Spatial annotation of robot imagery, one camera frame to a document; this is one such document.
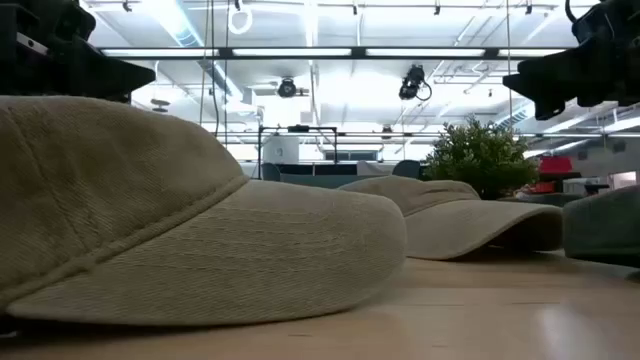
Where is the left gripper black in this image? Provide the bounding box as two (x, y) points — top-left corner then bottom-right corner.
(0, 0), (157, 104)

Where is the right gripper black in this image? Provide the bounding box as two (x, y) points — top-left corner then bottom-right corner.
(502, 0), (640, 122)

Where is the dark grey baseball cap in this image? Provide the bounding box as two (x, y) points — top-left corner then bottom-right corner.
(562, 184), (640, 269)

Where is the beige baseball cap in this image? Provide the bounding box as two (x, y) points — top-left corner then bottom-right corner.
(338, 174), (565, 261)
(0, 94), (409, 329)

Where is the red box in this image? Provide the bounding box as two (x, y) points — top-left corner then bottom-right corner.
(538, 155), (574, 176)

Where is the green bushy plant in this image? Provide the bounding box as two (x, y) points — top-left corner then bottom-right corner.
(423, 116), (540, 201)

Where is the dark office chair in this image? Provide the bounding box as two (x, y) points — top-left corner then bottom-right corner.
(391, 159), (423, 180)
(261, 162), (283, 183)

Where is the round black ceiling fixture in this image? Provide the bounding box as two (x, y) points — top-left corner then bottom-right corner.
(276, 76), (300, 100)

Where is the white cylindrical tank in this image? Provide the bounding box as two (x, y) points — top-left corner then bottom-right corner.
(262, 135), (301, 165)

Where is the black frame rail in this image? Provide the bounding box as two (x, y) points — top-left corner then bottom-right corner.
(214, 131), (640, 140)

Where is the black cable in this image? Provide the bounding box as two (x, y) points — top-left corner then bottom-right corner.
(198, 0), (222, 139)

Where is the black overhead camera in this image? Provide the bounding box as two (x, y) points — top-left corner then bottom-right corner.
(397, 64), (433, 102)

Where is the white hanging ring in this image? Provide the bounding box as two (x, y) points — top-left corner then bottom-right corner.
(227, 5), (254, 36)

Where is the black overhead light rail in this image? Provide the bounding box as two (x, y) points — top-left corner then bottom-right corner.
(98, 45), (567, 61)

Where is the black monitor stand frame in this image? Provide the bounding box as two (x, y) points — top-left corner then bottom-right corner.
(256, 124), (340, 180)

